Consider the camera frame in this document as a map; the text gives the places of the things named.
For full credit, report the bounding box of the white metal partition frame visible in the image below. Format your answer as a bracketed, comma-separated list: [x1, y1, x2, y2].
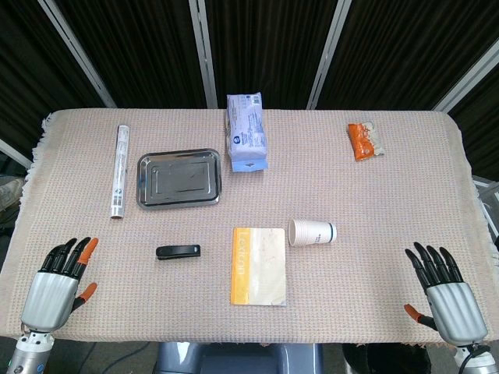
[431, 50, 499, 113]
[188, 0, 218, 109]
[37, 0, 118, 109]
[306, 0, 352, 110]
[0, 136, 33, 169]

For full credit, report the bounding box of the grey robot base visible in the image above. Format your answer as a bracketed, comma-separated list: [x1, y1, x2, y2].
[154, 341, 324, 374]

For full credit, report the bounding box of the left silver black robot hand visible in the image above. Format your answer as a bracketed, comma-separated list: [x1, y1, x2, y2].
[19, 236, 100, 333]

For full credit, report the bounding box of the light blue tissue pack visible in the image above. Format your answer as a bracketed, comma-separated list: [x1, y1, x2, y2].
[225, 91, 270, 173]

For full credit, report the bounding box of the white foil roll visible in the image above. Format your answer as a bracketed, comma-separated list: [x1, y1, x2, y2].
[109, 124, 131, 220]

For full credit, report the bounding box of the yellow lexicon notebook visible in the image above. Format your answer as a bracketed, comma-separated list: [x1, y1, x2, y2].
[228, 227, 288, 307]

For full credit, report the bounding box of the white paper cup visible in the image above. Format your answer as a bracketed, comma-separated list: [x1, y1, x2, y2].
[288, 218, 338, 248]

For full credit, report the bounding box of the beige woven tablecloth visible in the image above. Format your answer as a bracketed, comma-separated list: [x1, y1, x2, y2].
[0, 108, 499, 348]

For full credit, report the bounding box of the black stapler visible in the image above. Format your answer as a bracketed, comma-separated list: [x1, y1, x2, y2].
[155, 244, 202, 261]

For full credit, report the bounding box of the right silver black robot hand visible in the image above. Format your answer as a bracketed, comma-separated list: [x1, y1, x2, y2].
[403, 242, 489, 347]

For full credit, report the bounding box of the stainless steel tray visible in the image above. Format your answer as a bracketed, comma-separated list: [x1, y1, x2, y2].
[136, 147, 223, 212]

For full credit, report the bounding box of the orange snack packet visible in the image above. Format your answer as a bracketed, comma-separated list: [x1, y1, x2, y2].
[347, 121, 387, 161]

